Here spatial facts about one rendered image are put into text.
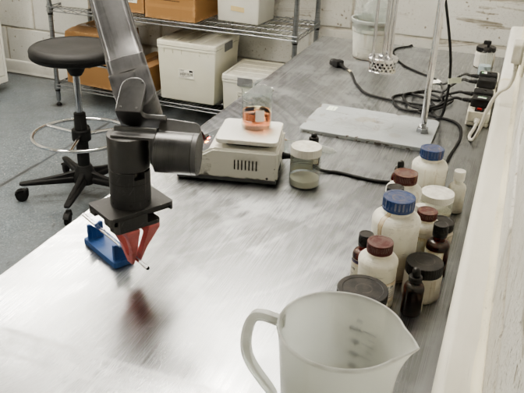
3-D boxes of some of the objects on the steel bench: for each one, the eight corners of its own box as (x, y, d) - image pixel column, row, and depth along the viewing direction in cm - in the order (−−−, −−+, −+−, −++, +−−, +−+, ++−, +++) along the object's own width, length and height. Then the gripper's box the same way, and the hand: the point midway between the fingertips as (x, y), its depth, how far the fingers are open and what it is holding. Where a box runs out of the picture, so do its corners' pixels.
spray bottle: (475, 76, 206) (481, 40, 201) (477, 73, 209) (483, 38, 204) (488, 78, 204) (494, 43, 200) (490, 75, 207) (497, 40, 203)
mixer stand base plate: (298, 131, 158) (298, 127, 158) (321, 106, 175) (322, 102, 175) (428, 153, 149) (429, 148, 149) (440, 124, 166) (440, 120, 166)
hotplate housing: (175, 178, 133) (174, 139, 129) (189, 153, 145) (189, 117, 141) (288, 188, 131) (290, 150, 127) (294, 161, 142) (296, 125, 139)
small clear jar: (408, 224, 119) (413, 191, 116) (427, 214, 123) (433, 182, 120) (437, 237, 116) (443, 203, 113) (455, 226, 119) (462, 192, 116)
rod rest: (83, 242, 110) (81, 223, 108) (102, 236, 112) (100, 217, 110) (115, 270, 103) (113, 249, 101) (134, 262, 105) (133, 242, 103)
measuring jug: (215, 449, 72) (216, 335, 66) (260, 374, 83) (265, 270, 77) (386, 508, 66) (406, 391, 60) (412, 420, 77) (430, 311, 71)
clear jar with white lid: (323, 189, 131) (327, 150, 127) (294, 192, 129) (296, 153, 126) (313, 176, 136) (316, 139, 133) (284, 178, 135) (286, 140, 131)
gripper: (147, 150, 99) (151, 241, 106) (83, 166, 93) (91, 262, 100) (174, 165, 95) (175, 260, 102) (108, 184, 89) (115, 283, 96)
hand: (133, 256), depth 101 cm, fingers closed
